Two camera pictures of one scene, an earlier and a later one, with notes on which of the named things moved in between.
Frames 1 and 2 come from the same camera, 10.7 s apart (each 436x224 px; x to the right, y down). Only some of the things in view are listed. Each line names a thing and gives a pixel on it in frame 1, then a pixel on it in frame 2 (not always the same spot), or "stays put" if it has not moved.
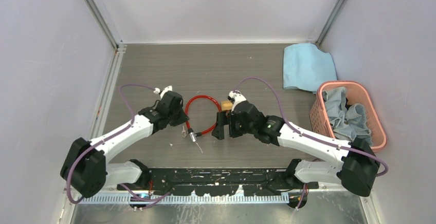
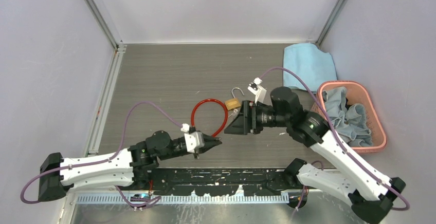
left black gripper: x=182 y=118 -> x=209 y=141
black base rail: x=213 y=182 stays put
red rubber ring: x=193 y=135 -> x=205 y=100
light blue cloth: x=306 y=67 stays put
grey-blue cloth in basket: x=347 y=120 stays put
